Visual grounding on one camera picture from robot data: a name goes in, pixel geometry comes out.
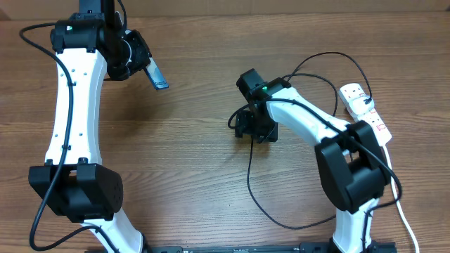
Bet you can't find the blue Galaxy smartphone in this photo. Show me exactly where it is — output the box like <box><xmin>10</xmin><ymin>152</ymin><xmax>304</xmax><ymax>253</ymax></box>
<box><xmin>144</xmin><ymin>58</ymin><xmax>169</xmax><ymax>90</ymax></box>

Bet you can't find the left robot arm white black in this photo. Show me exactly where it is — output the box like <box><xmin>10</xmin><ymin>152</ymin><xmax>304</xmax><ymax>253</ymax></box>
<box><xmin>28</xmin><ymin>0</ymin><xmax>168</xmax><ymax>252</ymax></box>

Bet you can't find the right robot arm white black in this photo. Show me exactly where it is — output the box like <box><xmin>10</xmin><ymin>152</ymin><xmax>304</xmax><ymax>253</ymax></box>
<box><xmin>232</xmin><ymin>69</ymin><xmax>397</xmax><ymax>252</ymax></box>

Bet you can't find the white charger adapter plug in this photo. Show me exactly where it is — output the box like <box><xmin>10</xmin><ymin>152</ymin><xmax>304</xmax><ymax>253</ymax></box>
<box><xmin>349</xmin><ymin>95</ymin><xmax>375</xmax><ymax>117</ymax></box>

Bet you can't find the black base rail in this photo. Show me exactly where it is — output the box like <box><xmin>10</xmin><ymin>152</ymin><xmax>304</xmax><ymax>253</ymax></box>
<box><xmin>84</xmin><ymin>240</ymin><xmax>398</xmax><ymax>253</ymax></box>

